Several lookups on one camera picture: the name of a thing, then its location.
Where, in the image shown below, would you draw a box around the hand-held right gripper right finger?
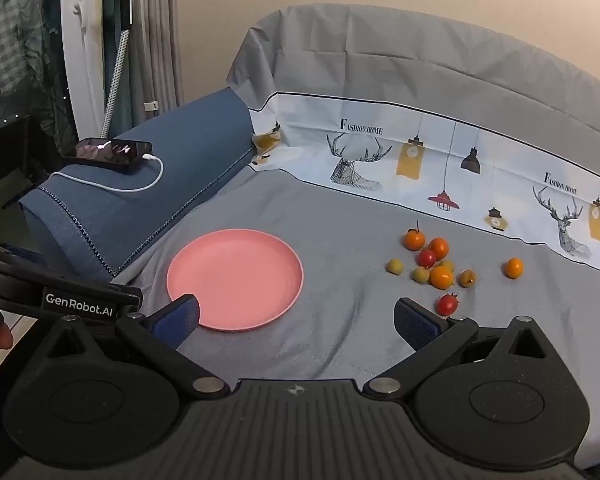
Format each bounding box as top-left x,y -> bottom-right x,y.
362,297 -> 553,401

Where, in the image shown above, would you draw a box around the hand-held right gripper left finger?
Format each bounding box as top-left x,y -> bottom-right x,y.
40,294 -> 231,401

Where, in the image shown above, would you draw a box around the pink round plate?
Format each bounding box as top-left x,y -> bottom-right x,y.
166,229 -> 305,332

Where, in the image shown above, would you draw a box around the small orange with stem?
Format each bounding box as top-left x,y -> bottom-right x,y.
401,220 -> 427,252

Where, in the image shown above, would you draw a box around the red cherry tomato with calyx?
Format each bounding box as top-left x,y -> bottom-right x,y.
436,292 -> 461,317

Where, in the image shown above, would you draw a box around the grey printed sofa cover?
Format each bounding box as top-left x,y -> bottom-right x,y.
115,4 -> 600,467

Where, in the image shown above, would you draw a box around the black smartphone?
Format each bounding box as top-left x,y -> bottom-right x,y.
61,137 -> 153,175

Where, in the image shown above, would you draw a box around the blue pillow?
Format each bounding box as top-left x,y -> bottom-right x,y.
19,86 -> 258,283

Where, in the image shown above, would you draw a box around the green checked shirt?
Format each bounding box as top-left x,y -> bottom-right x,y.
0,0 -> 56,96

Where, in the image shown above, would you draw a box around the grey curtain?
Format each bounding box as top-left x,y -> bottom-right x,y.
130,0 -> 183,126

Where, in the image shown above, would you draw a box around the white charging cable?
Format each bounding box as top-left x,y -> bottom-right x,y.
47,154 -> 165,193

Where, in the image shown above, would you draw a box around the braided black-white cable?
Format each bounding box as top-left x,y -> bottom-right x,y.
100,29 -> 131,141

